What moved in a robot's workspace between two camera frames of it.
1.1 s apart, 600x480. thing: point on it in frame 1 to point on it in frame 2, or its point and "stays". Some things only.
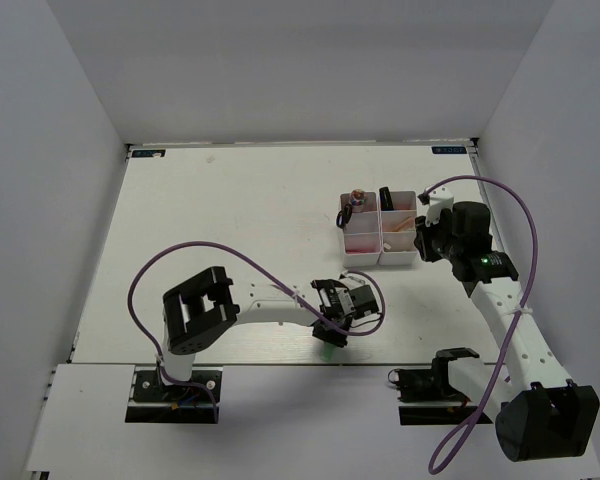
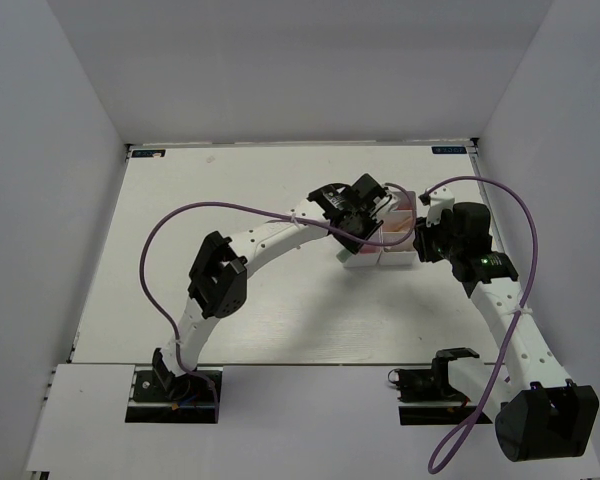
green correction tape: (327, 351) to (343, 255)
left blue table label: (147, 153) stays
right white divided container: (398, 228) stays
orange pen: (401, 224) stays
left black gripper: (336, 338) to (373, 224)
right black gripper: (423, 234) stays
